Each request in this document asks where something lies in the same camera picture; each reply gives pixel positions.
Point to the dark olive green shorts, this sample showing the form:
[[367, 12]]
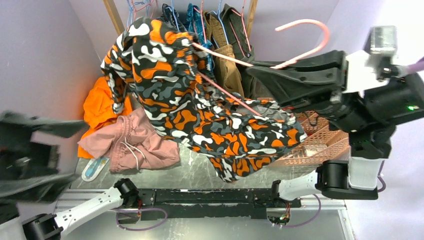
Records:
[[236, 33]]

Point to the peach plastic file organizer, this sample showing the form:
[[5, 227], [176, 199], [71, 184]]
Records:
[[320, 145]]

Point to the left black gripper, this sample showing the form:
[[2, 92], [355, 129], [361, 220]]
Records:
[[22, 162]]

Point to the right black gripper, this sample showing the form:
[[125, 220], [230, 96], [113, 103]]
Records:
[[310, 83]]

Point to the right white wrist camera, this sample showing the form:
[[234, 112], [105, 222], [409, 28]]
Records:
[[373, 66]]

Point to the aluminium frame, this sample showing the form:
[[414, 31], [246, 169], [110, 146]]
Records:
[[322, 219]]

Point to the black grey patterned shorts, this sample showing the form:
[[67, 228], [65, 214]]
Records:
[[169, 16]]

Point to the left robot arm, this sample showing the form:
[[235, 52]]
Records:
[[54, 226]]

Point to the orange camouflage shorts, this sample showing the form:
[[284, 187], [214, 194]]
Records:
[[161, 65]]

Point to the blue patterned shorts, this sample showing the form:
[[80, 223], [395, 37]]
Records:
[[193, 23]]

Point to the wooden clothes rack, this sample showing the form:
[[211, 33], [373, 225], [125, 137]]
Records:
[[119, 26]]

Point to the light blue oval object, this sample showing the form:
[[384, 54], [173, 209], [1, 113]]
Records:
[[93, 168]]

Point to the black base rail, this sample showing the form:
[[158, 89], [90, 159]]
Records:
[[212, 203]]

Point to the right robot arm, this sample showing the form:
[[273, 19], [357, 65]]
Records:
[[357, 178]]

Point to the pink drawstring shorts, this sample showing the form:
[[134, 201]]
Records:
[[131, 143]]

